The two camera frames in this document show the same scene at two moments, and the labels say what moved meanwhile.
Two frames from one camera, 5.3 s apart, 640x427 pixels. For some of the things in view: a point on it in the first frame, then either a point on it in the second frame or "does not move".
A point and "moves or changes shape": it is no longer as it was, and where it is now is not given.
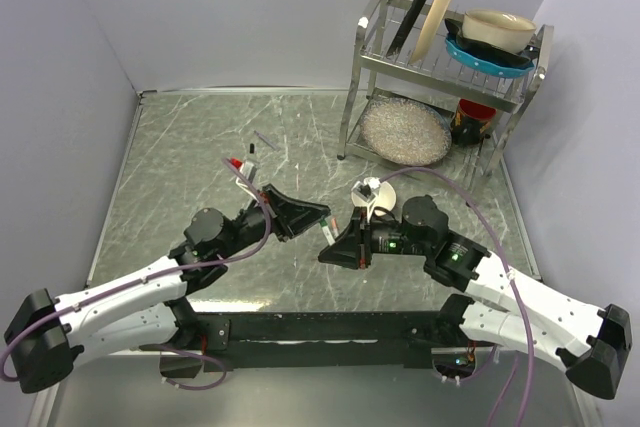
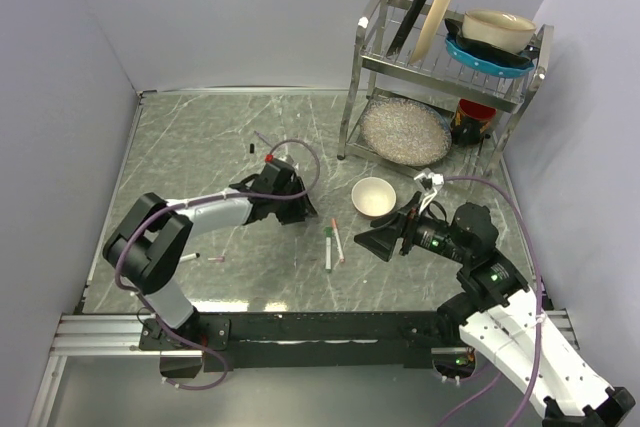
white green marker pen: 327,232 moves or changes shape
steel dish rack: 412,101 does not move
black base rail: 228,341 does not move
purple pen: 265,140 does not move
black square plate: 412,12 does not move
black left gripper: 290,217 to 302,208
